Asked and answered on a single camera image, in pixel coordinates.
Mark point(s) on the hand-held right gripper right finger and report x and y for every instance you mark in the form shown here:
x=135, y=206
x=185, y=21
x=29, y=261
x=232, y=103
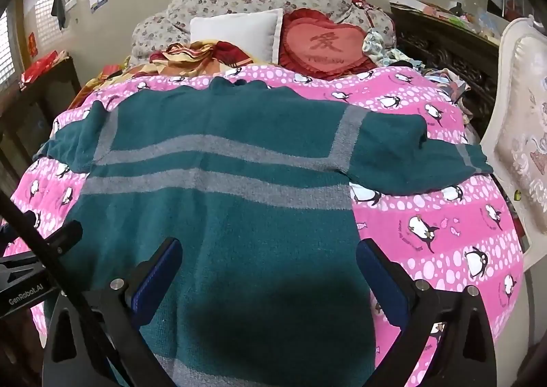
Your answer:
x=380, y=280

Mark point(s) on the clutter of small items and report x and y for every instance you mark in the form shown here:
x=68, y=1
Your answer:
x=466, y=17

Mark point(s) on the white upholstered chair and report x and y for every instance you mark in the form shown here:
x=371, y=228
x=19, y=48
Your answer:
x=521, y=122

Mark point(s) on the white pillow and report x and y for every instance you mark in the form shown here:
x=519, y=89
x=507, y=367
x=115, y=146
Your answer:
x=235, y=32

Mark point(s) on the red heart cushion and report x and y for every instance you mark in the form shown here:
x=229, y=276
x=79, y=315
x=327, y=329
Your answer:
x=324, y=45

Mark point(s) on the red paper on wall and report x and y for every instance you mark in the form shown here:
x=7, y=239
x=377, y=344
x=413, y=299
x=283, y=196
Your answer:
x=33, y=44

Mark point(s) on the red and yellow patterned blanket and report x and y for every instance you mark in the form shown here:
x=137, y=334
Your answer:
x=192, y=53

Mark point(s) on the dark wooden cabinet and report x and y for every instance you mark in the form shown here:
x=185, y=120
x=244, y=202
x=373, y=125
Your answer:
x=42, y=105

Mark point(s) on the red packets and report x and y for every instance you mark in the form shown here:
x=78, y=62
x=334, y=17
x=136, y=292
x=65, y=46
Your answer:
x=40, y=66

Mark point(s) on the dark hanging cloth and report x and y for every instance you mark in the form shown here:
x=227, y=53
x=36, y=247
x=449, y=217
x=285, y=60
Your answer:
x=60, y=11

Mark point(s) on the black rod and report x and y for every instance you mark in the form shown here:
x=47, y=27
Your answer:
x=25, y=226

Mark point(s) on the dark carved wooden dresser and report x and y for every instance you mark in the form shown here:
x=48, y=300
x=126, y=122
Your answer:
x=448, y=53

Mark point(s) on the teal sweater with grey stripes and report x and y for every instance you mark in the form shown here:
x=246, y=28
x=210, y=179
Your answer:
x=256, y=241

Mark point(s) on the pile of clothes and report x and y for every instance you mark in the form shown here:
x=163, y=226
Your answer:
x=448, y=83

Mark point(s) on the pink penguin blanket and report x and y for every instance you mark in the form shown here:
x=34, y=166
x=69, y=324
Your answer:
x=427, y=216

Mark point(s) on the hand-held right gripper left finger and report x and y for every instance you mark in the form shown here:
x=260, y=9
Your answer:
x=158, y=276

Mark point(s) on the light patterned cloth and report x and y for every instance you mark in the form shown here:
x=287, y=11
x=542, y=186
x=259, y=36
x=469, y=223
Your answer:
x=376, y=45

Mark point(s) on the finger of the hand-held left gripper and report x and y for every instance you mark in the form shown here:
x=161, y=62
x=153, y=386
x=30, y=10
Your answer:
x=64, y=237

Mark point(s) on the window with blinds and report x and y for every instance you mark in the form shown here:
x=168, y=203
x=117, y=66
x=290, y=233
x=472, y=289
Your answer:
x=5, y=49

